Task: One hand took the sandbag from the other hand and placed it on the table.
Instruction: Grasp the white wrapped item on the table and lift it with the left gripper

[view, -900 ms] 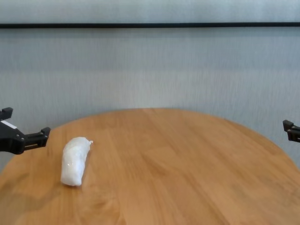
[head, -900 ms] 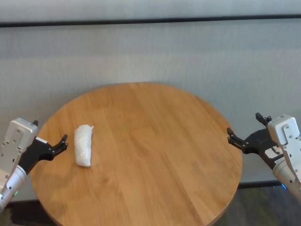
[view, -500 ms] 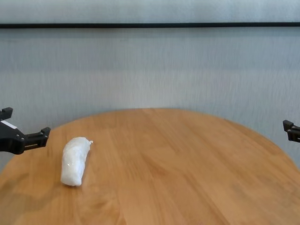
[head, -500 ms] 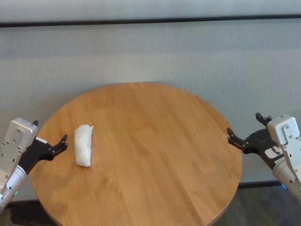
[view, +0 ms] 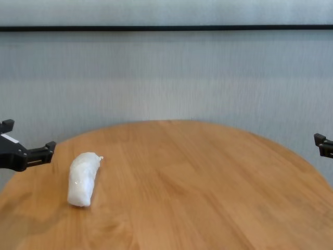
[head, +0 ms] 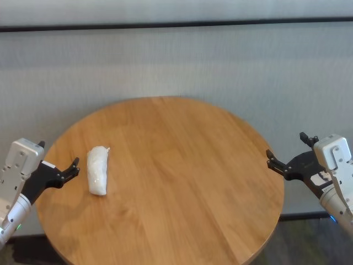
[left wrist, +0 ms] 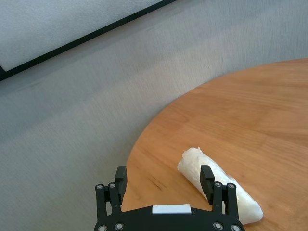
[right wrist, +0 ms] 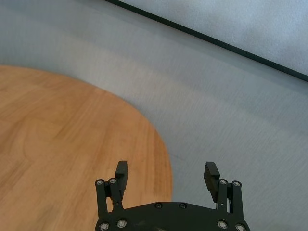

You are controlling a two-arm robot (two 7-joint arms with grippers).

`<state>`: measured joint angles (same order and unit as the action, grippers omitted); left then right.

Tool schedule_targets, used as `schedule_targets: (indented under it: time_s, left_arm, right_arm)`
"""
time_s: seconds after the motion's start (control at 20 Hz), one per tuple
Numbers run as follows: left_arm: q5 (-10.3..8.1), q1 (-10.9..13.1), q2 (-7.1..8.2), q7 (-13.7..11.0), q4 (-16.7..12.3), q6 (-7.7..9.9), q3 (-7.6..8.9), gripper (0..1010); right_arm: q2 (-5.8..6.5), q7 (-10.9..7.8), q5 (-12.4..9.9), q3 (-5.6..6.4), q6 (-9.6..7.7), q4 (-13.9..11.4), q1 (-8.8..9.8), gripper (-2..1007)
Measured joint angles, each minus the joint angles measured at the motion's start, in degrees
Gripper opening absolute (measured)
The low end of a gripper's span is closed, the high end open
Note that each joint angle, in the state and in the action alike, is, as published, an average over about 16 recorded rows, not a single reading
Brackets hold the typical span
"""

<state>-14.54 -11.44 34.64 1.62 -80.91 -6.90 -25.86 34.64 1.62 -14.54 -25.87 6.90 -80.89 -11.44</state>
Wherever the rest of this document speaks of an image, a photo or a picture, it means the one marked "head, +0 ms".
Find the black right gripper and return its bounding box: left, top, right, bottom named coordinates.
left=265, top=132, right=336, bottom=200

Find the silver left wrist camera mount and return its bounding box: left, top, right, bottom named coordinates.
left=0, top=138, right=46, bottom=221

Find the black baseboard strip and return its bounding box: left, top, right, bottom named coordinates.
left=278, top=210, right=336, bottom=221

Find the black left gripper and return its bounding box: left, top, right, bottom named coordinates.
left=20, top=140, right=81, bottom=205

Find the black horizontal wall rail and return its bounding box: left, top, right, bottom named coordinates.
left=0, top=17, right=353, bottom=33

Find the white plastic-wrapped sandbag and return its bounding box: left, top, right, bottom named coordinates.
left=87, top=146, right=111, bottom=197

